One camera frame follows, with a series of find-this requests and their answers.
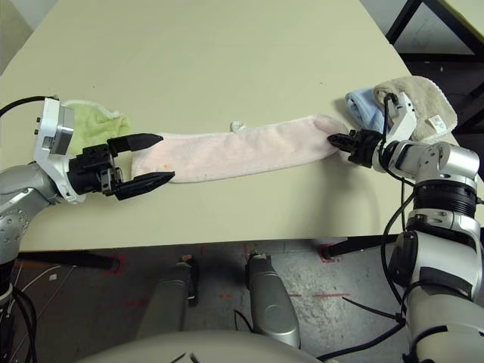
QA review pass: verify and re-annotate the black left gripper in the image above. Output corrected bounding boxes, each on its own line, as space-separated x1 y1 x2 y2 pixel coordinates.
67 132 176 201

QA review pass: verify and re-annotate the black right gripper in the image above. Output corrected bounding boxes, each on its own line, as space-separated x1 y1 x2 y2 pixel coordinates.
327 129 383 169

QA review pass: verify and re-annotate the pink towel with Ducks embroidery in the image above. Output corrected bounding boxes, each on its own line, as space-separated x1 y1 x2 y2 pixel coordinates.
130 113 347 185

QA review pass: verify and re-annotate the light blue terry towel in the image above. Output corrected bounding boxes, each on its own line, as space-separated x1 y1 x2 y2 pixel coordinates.
344 87 390 133

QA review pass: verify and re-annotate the green terry towel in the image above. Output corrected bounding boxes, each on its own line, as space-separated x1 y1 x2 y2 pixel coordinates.
62 99 133 156

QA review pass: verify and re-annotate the beige terry towel with label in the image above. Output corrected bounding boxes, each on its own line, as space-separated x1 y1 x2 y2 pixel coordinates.
373 75 458 143

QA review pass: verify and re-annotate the black table leg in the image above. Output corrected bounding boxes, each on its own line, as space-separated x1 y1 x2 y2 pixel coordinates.
17 251 117 271
324 236 401 265

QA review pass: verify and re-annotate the black-framed side table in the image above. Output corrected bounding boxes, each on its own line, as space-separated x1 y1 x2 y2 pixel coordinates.
385 0 484 133

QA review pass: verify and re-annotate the grey left robot leg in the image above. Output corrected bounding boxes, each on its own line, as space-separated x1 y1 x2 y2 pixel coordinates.
134 256 200 340

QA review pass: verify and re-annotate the grey robot leg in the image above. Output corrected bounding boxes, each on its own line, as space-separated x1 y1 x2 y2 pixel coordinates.
244 253 303 347
134 256 200 340

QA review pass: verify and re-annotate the grey right robot leg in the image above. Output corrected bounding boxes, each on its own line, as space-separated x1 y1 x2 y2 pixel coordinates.
244 253 303 347

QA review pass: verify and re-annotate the beige robot torso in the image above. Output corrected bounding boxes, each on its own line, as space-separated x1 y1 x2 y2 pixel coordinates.
71 328 315 363

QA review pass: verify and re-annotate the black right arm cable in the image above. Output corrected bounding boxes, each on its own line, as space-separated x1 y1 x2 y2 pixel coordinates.
380 94 417 322

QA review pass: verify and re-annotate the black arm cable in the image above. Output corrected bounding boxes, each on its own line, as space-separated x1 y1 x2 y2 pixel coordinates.
380 94 417 322
0 96 48 363

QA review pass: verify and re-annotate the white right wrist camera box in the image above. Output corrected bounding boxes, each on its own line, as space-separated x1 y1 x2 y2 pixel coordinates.
383 92 417 143

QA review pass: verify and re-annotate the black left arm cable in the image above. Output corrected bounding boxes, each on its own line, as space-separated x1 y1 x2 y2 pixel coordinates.
0 96 48 363

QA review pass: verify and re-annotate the black cable tie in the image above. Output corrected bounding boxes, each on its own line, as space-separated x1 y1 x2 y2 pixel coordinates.
342 296 408 322

